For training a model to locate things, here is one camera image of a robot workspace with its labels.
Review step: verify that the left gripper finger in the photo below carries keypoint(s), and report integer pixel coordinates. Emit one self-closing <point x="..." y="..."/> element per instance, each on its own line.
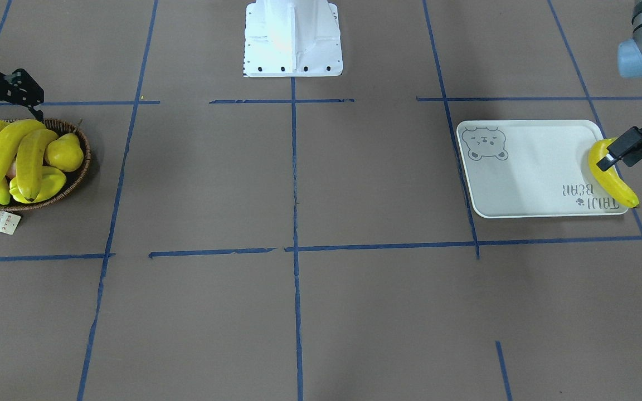
<point x="631" y="152"/>
<point x="613" y="156"/>

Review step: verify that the long yellow banana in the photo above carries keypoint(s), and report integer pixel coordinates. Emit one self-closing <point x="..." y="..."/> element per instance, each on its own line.
<point x="10" y="138"/>

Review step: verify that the brown wicker basket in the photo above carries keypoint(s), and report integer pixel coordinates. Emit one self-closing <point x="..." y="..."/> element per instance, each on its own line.
<point x="73" y="179"/>

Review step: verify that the white bear tray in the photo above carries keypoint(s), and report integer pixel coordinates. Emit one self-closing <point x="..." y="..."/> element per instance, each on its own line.
<point x="532" y="168"/>

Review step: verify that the yellow pear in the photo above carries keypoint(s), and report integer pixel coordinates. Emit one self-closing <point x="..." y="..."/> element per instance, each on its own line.
<point x="64" y="153"/>

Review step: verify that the yellow starfruit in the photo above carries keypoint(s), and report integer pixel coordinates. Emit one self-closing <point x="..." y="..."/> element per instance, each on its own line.
<point x="52" y="181"/>

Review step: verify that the white paper price tag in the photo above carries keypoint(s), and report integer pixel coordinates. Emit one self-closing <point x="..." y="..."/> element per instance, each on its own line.
<point x="9" y="222"/>

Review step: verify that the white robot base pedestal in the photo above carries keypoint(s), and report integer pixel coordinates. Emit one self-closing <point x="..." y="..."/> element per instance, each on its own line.
<point x="292" y="39"/>

